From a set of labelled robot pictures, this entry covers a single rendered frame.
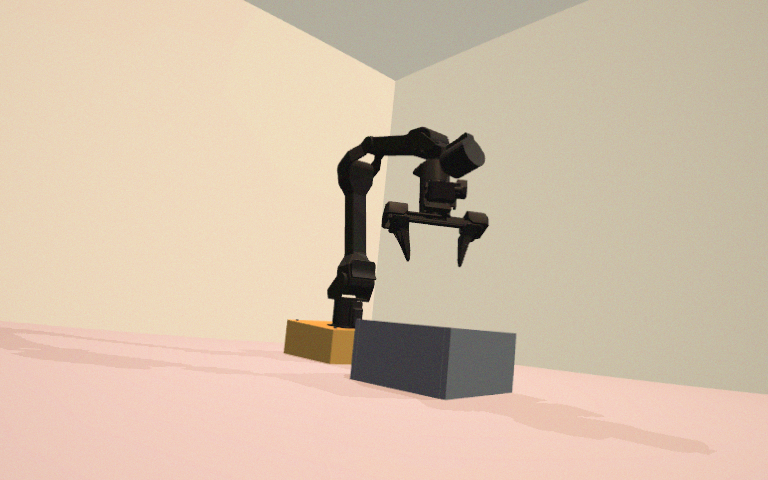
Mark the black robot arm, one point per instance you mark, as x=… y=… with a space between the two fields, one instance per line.
x=355 y=273

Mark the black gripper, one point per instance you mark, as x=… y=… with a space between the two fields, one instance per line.
x=396 y=218

